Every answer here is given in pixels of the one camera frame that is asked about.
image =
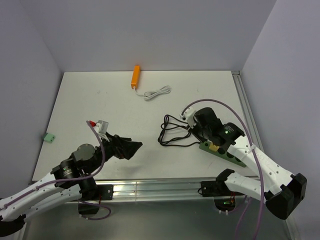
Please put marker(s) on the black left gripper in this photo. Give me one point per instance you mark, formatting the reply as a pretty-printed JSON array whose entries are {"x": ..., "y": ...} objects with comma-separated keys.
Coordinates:
[{"x": 128, "y": 148}]

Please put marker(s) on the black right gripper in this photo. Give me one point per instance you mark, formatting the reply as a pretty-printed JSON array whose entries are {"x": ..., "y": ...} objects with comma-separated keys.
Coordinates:
[{"x": 194, "y": 130}]

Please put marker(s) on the yellow USB plug adapter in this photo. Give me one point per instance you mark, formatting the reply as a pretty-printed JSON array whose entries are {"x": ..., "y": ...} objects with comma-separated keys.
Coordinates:
[{"x": 213, "y": 147}]

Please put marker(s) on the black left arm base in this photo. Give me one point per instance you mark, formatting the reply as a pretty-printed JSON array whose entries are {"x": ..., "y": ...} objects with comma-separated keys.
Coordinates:
[{"x": 88, "y": 211}]

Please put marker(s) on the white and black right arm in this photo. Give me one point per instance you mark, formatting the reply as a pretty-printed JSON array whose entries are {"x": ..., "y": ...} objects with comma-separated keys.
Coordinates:
[{"x": 279, "y": 189}]

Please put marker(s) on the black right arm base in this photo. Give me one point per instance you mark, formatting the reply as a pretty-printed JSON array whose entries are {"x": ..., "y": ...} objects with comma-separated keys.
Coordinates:
[{"x": 218, "y": 188}]

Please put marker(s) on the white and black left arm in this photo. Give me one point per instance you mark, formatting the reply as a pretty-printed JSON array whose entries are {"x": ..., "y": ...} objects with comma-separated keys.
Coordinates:
[{"x": 71, "y": 180}]

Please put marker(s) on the green plug adapter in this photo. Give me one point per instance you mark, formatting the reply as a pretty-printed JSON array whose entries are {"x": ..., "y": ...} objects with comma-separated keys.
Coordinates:
[{"x": 48, "y": 137}]

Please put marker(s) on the green power strip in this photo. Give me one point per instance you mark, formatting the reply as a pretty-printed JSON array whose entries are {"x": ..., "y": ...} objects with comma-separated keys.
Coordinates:
[{"x": 221, "y": 153}]

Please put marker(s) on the orange power strip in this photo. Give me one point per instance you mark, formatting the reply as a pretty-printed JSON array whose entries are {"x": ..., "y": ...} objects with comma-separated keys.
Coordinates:
[{"x": 135, "y": 77}]

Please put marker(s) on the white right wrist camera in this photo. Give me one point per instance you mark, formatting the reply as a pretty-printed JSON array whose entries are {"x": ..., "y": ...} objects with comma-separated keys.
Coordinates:
[{"x": 188, "y": 116}]

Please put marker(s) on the aluminium right rail frame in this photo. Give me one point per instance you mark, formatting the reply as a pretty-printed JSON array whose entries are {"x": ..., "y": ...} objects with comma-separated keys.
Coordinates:
[{"x": 290, "y": 223}]

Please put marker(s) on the aluminium rail frame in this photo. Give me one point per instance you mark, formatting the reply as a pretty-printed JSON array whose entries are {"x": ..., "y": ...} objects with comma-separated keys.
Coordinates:
[
  {"x": 290, "y": 223},
  {"x": 166, "y": 209}
]

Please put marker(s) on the aluminium front rail frame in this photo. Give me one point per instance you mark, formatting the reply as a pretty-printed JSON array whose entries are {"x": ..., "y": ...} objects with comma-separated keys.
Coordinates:
[{"x": 166, "y": 209}]

